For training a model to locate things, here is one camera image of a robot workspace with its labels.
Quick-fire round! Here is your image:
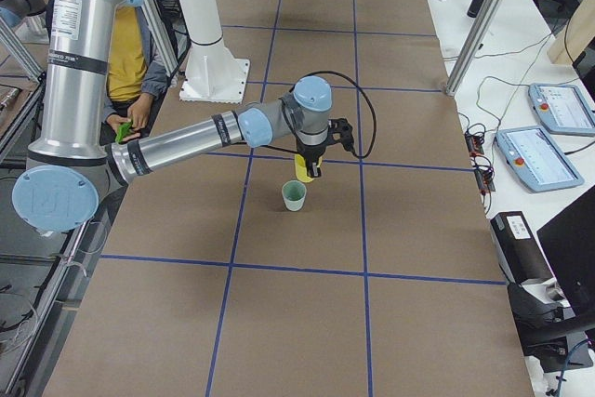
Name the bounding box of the lower teach pendant tablet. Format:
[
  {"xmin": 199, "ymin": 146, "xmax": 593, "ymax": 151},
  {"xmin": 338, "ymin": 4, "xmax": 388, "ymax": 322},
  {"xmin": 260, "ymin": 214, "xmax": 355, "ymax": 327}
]
[{"xmin": 495, "ymin": 126, "xmax": 584, "ymax": 192}]

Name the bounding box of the second grey robot arm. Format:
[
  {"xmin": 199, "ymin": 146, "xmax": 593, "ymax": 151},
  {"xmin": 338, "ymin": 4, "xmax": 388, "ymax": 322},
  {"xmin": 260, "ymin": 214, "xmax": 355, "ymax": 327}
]
[{"xmin": 1, "ymin": 0, "xmax": 46, "ymax": 28}]

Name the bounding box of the aluminium frame post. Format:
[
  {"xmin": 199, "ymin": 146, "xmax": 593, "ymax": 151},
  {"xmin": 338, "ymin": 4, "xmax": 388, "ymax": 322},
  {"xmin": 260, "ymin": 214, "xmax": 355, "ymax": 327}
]
[{"xmin": 445, "ymin": 0, "xmax": 502, "ymax": 97}]

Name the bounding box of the seated person yellow shirt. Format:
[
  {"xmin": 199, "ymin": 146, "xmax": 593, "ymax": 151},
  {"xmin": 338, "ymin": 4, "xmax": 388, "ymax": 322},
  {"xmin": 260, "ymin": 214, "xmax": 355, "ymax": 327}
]
[{"xmin": 45, "ymin": 0, "xmax": 169, "ymax": 145}]

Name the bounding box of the yellow plastic cup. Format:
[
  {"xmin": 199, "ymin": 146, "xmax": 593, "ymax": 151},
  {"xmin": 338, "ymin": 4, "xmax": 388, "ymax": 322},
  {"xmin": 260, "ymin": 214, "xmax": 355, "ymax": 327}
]
[{"xmin": 294, "ymin": 154, "xmax": 314, "ymax": 183}]

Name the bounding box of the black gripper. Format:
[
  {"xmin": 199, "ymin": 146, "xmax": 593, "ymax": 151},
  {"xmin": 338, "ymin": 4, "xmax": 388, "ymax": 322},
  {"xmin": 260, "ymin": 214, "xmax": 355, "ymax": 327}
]
[{"xmin": 297, "ymin": 141, "xmax": 326, "ymax": 178}]

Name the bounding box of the small electronics board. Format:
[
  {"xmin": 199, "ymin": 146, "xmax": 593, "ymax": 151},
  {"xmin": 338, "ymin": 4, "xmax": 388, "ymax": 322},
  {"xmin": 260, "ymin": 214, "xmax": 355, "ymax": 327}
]
[{"xmin": 464, "ymin": 131, "xmax": 484, "ymax": 156}]

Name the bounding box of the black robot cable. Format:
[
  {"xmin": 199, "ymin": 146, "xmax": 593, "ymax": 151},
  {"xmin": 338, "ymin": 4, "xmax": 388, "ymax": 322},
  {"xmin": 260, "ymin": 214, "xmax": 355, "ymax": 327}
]
[{"xmin": 262, "ymin": 71, "xmax": 377, "ymax": 159}]

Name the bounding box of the teach pendant tablet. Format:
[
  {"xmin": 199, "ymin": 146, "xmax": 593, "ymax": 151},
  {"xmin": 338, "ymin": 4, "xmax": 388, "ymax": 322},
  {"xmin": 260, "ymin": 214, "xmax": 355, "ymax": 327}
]
[
  {"xmin": 528, "ymin": 84, "xmax": 594, "ymax": 137},
  {"xmin": 495, "ymin": 126, "xmax": 584, "ymax": 192}
]

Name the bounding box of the green handheld tool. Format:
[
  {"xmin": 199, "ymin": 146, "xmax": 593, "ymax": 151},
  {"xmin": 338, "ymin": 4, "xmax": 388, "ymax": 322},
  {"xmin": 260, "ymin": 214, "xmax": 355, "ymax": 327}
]
[{"xmin": 115, "ymin": 122, "xmax": 132, "ymax": 144}]

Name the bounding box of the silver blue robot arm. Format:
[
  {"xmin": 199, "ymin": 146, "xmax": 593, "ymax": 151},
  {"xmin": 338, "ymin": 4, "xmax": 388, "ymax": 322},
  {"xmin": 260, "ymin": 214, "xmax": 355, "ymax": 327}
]
[{"xmin": 12, "ymin": 0, "xmax": 332, "ymax": 232}]

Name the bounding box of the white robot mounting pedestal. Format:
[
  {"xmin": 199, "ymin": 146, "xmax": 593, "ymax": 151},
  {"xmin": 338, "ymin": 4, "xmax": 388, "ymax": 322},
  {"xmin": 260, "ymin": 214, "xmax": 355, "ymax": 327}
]
[{"xmin": 179, "ymin": 0, "xmax": 250, "ymax": 104}]

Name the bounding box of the black box with label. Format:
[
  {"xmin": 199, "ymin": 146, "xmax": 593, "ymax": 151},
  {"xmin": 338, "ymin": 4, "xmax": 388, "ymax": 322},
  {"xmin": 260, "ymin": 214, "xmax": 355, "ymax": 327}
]
[{"xmin": 490, "ymin": 211, "xmax": 553, "ymax": 285}]

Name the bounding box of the light green plastic cup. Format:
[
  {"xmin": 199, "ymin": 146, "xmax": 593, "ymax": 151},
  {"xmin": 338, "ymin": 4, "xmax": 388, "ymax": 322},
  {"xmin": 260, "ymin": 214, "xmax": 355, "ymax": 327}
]
[{"xmin": 282, "ymin": 180, "xmax": 307, "ymax": 212}]

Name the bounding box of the black monitor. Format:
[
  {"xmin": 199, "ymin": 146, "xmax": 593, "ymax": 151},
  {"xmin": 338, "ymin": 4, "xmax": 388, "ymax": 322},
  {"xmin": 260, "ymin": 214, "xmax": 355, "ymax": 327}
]
[{"xmin": 537, "ymin": 188, "xmax": 595, "ymax": 313}]

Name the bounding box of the brown paper table mat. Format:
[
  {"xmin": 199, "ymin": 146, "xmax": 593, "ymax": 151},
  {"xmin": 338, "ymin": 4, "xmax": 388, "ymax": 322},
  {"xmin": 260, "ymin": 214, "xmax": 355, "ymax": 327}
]
[{"xmin": 44, "ymin": 0, "xmax": 536, "ymax": 397}]

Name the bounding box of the upper teach pendant tablet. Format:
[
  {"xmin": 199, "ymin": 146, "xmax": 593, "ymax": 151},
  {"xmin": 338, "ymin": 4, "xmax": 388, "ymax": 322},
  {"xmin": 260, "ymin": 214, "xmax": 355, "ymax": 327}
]
[{"xmin": 528, "ymin": 84, "xmax": 594, "ymax": 137}]

